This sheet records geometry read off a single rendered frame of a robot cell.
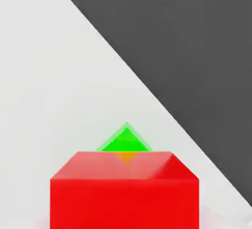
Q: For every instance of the small red cube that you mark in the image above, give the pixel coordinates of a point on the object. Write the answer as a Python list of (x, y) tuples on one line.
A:
[(124, 199)]

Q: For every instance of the small green cube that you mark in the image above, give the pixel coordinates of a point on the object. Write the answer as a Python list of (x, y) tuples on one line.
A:
[(126, 142)]

